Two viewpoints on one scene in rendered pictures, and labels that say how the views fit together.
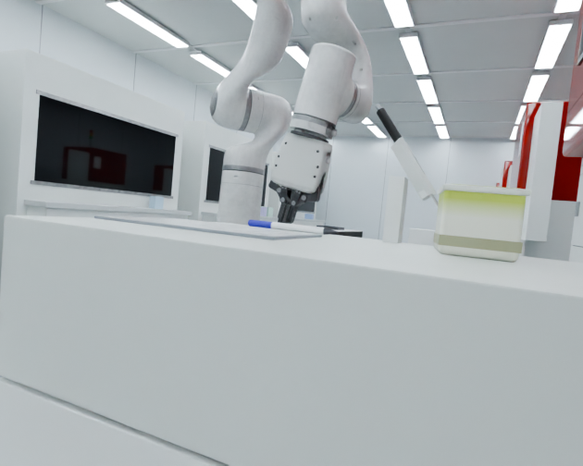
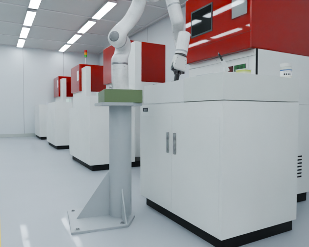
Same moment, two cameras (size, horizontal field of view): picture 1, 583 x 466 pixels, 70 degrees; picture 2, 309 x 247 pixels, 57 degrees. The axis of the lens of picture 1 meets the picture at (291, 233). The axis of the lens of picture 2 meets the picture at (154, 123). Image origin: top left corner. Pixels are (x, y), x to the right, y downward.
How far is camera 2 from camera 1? 1.67 m
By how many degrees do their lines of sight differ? 53
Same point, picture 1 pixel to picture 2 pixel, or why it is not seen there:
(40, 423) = (232, 105)
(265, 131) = (126, 49)
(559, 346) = (277, 81)
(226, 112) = (121, 40)
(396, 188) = (224, 69)
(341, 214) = not seen: outside the picture
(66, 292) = (235, 83)
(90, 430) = (240, 102)
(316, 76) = (186, 40)
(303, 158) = (182, 61)
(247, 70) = (130, 26)
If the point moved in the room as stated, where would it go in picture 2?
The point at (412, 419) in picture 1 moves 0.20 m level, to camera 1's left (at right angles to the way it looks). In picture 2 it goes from (270, 89) to (260, 87)
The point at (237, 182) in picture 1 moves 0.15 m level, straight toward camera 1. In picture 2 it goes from (125, 68) to (143, 67)
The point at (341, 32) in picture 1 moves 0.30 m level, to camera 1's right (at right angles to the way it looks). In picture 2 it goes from (181, 27) to (202, 36)
